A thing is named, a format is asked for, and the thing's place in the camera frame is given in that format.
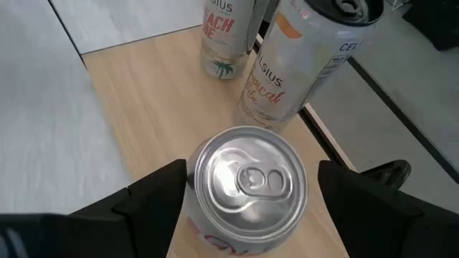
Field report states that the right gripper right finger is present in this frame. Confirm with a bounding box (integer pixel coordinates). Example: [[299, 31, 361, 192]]
[[317, 160, 459, 258]]

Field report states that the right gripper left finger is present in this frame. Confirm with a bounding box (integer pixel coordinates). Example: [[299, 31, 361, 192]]
[[0, 158, 189, 258]]

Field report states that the silver Diet Coke can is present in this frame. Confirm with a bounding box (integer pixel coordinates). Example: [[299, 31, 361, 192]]
[[181, 125, 309, 256]]

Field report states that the Celsius Tropical Vibe can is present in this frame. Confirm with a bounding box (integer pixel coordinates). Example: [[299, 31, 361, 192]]
[[235, 0, 385, 134]]

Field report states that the Celsius Peach Vibe can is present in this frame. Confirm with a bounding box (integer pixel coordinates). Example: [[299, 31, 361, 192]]
[[199, 0, 268, 80]]

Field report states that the black metal table frame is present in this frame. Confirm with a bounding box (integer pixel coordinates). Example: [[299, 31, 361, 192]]
[[250, 21, 359, 173]]

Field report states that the wooden shelf with black frame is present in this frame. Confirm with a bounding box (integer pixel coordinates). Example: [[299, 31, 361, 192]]
[[47, 0, 358, 258]]

